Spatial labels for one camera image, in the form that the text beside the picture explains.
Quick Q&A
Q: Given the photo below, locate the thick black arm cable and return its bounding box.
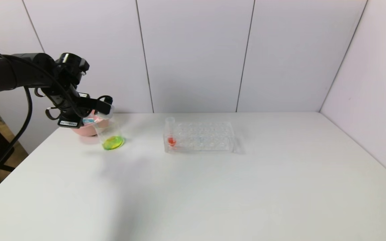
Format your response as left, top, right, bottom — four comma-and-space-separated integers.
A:
0, 88, 33, 178

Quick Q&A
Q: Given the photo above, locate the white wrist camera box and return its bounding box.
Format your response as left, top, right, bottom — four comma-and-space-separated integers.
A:
94, 97, 115, 119

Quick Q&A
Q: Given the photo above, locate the clear glass beaker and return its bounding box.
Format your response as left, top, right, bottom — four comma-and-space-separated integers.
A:
93, 115, 125, 151

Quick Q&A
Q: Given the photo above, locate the pink bowl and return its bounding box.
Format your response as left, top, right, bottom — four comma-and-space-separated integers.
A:
71, 112, 110, 137

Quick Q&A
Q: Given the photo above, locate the test tube with blue pigment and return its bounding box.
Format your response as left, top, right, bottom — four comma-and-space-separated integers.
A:
82, 115, 108, 125

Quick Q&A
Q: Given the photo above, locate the clear plastic test tube rack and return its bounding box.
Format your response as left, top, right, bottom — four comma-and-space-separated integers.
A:
163, 120, 235, 154

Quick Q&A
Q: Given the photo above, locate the test tube with red pigment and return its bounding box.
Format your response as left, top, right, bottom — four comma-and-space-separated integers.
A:
165, 116, 177, 147

